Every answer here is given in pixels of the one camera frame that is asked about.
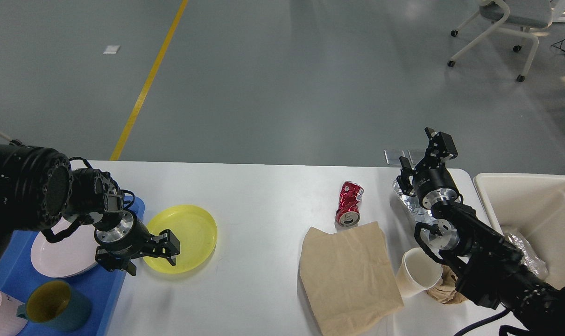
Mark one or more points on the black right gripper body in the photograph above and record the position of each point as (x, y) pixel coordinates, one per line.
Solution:
(434, 185)

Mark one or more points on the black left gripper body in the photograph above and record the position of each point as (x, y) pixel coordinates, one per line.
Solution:
(124, 235)

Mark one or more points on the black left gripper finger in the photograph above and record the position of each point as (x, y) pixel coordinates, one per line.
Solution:
(111, 263)
(164, 245)

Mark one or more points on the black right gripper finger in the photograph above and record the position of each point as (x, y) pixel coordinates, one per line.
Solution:
(441, 148)
(404, 178)

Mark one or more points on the yellow plastic plate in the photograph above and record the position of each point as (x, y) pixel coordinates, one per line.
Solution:
(196, 231)

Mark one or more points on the teal mug yellow inside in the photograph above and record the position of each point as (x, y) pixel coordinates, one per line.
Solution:
(56, 305)

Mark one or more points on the brown paper bag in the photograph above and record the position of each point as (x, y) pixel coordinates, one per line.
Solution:
(348, 279)

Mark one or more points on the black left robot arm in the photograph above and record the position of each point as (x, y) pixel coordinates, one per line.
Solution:
(39, 191)

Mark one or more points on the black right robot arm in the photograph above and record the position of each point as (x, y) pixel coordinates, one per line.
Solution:
(488, 268)

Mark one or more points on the floor socket plate left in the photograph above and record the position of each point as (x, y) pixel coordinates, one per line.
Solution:
(393, 156)

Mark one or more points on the floor socket plate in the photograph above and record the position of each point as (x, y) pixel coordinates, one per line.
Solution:
(415, 156)
(393, 156)

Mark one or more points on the floor socket plate right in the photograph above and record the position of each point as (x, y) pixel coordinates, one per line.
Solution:
(415, 156)

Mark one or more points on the aluminium foil tray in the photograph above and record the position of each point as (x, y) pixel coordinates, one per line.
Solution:
(417, 213)

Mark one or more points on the pink plate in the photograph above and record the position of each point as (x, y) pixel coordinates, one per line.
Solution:
(72, 256)

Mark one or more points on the crushed red soda can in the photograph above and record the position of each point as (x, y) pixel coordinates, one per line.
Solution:
(350, 197)

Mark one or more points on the white paper cup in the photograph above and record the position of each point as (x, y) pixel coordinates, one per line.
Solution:
(417, 273)

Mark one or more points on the blue plastic tray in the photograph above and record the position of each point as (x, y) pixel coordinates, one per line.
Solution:
(18, 278)

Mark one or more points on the crumpled brown paper ball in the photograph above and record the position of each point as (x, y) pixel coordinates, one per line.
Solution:
(444, 291)

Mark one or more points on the beige plastic bin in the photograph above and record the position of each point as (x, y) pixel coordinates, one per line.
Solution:
(535, 205)

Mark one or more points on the crumpled foil in bin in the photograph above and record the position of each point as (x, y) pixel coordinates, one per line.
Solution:
(530, 258)

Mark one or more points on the pink mug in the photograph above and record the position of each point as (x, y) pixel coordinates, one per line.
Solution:
(10, 323)

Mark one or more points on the white chair leg with caster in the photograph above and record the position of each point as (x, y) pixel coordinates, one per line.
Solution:
(10, 140)

